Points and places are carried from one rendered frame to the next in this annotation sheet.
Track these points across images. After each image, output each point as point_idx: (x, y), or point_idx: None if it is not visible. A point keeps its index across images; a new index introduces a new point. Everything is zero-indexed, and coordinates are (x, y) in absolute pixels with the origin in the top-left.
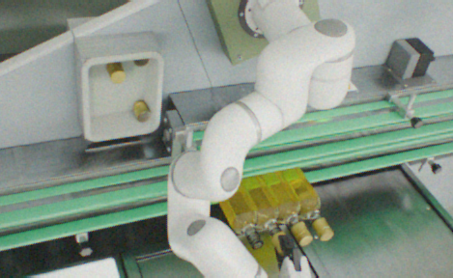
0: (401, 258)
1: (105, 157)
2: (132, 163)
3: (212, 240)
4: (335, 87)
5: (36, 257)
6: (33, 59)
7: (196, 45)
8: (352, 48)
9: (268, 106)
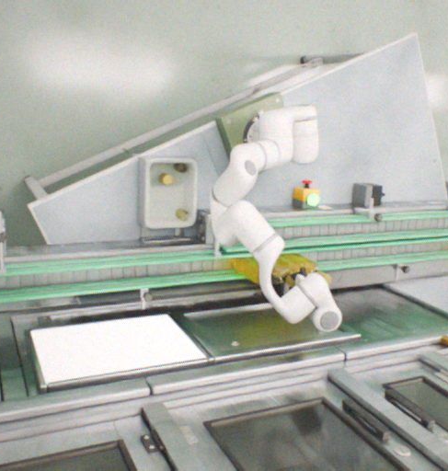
0: (391, 320)
1: (158, 244)
2: (178, 246)
3: (243, 204)
4: (309, 141)
5: None
6: (112, 170)
7: (216, 171)
8: (315, 113)
9: (269, 142)
